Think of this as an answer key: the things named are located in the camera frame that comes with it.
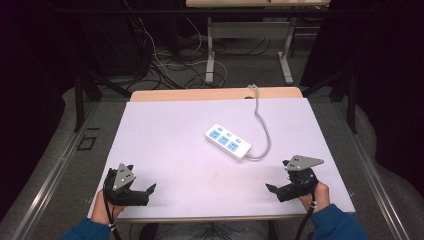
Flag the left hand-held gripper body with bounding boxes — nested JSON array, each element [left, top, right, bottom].
[[103, 162, 150, 207]]

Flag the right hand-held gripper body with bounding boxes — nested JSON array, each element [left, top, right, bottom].
[[276, 154, 325, 203]]

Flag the white power strip blue sockets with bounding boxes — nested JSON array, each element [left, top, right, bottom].
[[204, 123, 253, 163]]

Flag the person's right hand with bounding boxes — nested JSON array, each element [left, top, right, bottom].
[[297, 181, 331, 215]]

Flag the person's left hand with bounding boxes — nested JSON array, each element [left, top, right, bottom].
[[91, 189, 127, 225]]

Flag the white table mat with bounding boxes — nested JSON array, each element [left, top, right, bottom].
[[86, 97, 356, 222]]

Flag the person's lap grey clothing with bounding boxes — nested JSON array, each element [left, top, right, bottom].
[[139, 221, 278, 240]]

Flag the black metal stand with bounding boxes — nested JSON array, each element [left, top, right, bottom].
[[301, 68, 359, 134], [72, 64, 133, 133]]

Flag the wooden table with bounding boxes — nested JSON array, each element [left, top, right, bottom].
[[128, 86, 304, 103]]

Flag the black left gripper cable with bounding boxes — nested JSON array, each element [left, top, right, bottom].
[[102, 184, 123, 240]]

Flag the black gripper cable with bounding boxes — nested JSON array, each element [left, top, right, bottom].
[[102, 184, 123, 240], [293, 191, 318, 240]]

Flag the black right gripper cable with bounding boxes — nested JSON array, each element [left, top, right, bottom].
[[293, 191, 318, 240]]

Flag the grey power strip cable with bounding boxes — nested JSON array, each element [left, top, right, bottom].
[[246, 83, 272, 162]]

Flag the aluminium floor rail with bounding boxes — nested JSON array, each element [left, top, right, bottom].
[[9, 101, 101, 240], [333, 99, 409, 240]]

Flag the tangle of floor cables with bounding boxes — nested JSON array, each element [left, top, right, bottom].
[[123, 0, 272, 90]]

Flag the white metal desk frame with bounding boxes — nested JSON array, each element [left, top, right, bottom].
[[205, 15, 295, 86]]

